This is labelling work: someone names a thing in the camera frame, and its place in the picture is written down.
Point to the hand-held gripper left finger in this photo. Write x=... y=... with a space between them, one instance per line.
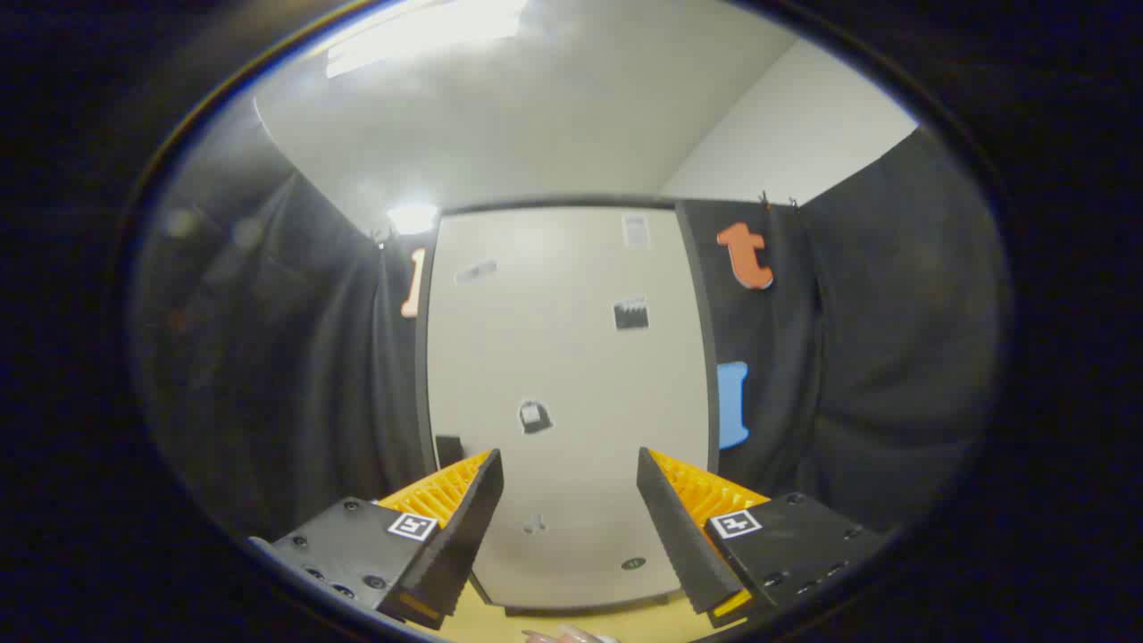
x=469 y=527

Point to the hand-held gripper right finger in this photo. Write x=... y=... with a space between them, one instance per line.
x=674 y=527

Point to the grey shoe cabinet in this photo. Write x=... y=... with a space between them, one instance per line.
x=698 y=357

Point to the white shoe cabinet door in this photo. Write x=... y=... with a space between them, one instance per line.
x=571 y=357

